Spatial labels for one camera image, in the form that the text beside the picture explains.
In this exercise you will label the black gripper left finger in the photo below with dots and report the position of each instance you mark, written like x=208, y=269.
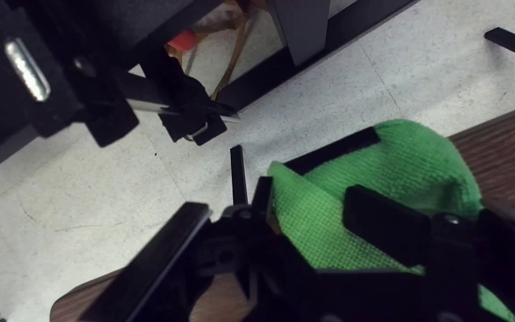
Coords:
x=151, y=262

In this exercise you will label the green towel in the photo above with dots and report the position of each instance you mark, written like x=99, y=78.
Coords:
x=412, y=162

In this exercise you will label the silver metal pin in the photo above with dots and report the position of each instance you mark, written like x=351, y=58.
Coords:
x=26, y=69

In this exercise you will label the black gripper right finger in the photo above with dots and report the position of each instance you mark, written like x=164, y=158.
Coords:
x=389, y=225

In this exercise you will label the black perforated mounting table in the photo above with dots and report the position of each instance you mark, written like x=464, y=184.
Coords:
x=90, y=30

